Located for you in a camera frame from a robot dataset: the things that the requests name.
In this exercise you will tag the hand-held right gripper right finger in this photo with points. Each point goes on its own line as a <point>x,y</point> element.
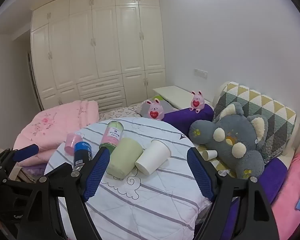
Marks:
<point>200,175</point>

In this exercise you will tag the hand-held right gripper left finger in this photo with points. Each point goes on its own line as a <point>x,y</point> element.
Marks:
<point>95,173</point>

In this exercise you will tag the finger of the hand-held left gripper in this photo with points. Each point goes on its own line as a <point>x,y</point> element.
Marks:
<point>26,152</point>

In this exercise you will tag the small white paper cup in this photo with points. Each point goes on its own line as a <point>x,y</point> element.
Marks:
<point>210,154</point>

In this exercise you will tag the light green cup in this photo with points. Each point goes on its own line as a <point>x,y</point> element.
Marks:
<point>122,160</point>

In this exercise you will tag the pink cup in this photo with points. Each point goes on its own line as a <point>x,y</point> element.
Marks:
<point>72,142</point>

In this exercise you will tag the blue can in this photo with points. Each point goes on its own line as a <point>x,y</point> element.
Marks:
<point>83,152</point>

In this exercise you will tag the pink label bottle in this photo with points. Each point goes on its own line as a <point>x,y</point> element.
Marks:
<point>112,136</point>

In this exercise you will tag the pink quilt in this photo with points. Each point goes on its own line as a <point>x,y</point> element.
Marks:
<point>52,120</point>

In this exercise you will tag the grey plush toy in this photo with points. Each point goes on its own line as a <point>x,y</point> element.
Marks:
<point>230,130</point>

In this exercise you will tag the purple bolster pillow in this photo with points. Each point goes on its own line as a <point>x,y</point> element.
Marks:
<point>180,118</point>

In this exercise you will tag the heart print bed sheet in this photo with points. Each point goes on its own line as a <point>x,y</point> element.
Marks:
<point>115,112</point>

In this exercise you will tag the small pink bunny plush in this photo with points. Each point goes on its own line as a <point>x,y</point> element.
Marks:
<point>197,102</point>

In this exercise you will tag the purple bed sheet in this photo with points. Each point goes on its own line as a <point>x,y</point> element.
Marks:
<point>275,175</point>

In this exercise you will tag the large pink bunny plush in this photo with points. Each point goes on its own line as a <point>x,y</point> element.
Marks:
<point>155,111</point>

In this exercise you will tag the white nightstand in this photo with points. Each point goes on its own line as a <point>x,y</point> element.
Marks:
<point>175,95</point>

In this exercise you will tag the pink fleece blanket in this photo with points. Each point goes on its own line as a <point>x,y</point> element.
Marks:
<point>287,205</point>

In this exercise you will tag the triangle pattern cushion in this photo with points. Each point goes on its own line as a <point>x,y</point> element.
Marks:
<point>265,105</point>

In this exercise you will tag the cream wardrobe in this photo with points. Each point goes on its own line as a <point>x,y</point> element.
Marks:
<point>102,42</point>

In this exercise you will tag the white wall socket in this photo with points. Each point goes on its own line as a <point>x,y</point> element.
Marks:
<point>200,72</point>

